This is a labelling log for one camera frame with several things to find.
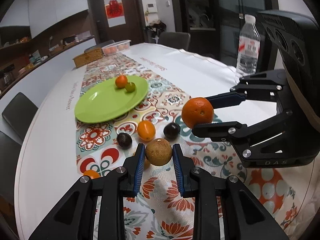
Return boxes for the white cabinets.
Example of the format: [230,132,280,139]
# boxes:
[0,36,97,105]
[0,0,89,39]

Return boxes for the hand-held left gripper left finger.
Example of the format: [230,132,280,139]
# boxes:
[27,144,145,240]

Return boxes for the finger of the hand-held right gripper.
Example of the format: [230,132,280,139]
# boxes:
[192,110,297,160]
[205,69,288,110]

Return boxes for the white upper cabinets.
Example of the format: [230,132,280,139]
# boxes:
[0,0,89,39]

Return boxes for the small orange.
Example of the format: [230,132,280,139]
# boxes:
[83,169,101,179]
[115,75,128,89]

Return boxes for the pile of small oranges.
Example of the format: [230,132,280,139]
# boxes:
[104,44,128,55]

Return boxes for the small cluttered rack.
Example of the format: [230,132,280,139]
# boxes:
[145,20,167,43]

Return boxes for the clear plastic water bottle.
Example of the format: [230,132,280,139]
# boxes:
[235,14,260,78]

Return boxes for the white plastic basket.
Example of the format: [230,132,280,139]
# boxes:
[101,39,132,56]

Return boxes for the woven wicker box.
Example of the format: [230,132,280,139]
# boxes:
[72,48,103,68]

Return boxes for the patterned white tablecloth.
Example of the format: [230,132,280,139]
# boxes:
[14,42,320,240]

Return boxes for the oval orange kumquat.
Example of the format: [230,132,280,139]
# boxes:
[137,120,156,141]

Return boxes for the dark grey chair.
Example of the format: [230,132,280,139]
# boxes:
[159,32,191,52]
[2,92,39,140]
[84,39,115,53]
[0,130,23,205]

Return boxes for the red and white door poster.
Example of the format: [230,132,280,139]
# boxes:
[104,0,125,27]

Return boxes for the brown round fruit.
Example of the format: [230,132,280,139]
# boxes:
[145,138,173,167]

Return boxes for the white lower cabinets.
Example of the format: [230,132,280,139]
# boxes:
[0,36,97,105]

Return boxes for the green plate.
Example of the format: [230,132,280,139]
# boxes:
[74,75,148,124]

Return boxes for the dark plum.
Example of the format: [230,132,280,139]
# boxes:
[163,122,181,140]
[117,133,132,150]

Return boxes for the large orange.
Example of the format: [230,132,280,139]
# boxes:
[181,97,215,129]

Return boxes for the dark framed glass door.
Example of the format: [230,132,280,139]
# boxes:
[175,0,278,64]

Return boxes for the dark brown door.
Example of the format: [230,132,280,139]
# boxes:
[86,0,147,46]

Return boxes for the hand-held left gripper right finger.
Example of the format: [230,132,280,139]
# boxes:
[172,144,292,240]

